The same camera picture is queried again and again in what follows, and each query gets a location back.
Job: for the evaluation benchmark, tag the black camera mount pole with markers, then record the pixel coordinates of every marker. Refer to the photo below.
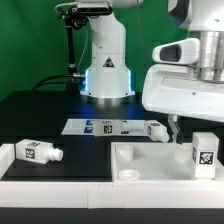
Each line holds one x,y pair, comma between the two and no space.
73,21

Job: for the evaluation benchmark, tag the white square tabletop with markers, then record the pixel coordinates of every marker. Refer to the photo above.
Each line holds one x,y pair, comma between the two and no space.
142,161

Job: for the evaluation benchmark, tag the white sheet with tags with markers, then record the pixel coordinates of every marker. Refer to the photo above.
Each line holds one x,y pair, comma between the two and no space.
85,127

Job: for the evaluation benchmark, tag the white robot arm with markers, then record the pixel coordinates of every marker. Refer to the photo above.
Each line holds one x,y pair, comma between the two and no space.
108,77

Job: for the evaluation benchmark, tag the grey camera on pole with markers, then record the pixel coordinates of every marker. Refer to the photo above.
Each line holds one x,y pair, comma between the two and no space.
98,7

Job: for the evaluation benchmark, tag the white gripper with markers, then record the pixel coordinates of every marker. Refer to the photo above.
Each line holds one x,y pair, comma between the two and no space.
172,90

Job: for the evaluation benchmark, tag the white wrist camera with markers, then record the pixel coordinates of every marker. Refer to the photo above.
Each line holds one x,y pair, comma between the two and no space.
184,52

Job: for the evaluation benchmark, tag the white U-shaped fence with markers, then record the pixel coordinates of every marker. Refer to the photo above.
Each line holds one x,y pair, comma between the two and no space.
121,194

